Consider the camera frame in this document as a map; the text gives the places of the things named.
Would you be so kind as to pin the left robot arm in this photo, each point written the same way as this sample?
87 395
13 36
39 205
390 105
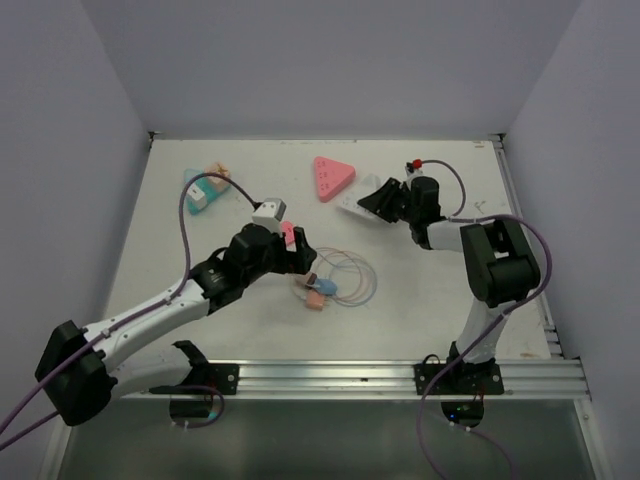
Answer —
83 369

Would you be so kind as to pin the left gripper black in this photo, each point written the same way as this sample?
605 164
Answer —
293 261

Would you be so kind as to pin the pink square plug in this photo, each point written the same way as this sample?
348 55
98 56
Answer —
288 232

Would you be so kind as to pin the pink triangular socket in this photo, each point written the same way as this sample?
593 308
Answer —
331 177

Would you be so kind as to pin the white power strip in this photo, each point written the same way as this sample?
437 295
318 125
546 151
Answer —
360 189

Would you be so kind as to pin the orange cube plug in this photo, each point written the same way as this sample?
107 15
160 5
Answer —
218 174

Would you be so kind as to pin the aluminium table rail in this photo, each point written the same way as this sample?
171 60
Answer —
532 379

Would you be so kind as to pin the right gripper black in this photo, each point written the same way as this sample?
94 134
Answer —
380 201

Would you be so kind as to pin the blue cube plug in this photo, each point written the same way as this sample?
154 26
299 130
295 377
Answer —
325 287

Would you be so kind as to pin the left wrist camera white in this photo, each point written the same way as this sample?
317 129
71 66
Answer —
269 215

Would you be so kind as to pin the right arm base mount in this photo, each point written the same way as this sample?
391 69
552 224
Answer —
462 379

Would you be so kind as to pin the pink cube plug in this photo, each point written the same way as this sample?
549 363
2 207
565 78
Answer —
316 301
306 281

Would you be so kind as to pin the white cube plug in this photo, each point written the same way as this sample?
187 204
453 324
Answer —
196 199

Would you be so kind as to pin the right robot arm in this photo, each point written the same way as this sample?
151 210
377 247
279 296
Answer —
501 268

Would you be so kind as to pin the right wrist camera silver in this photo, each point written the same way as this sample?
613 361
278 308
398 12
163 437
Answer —
413 170

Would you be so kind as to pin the teal triangular socket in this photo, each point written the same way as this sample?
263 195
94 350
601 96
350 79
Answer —
206 190

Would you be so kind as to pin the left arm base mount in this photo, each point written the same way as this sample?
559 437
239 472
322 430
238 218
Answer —
222 377

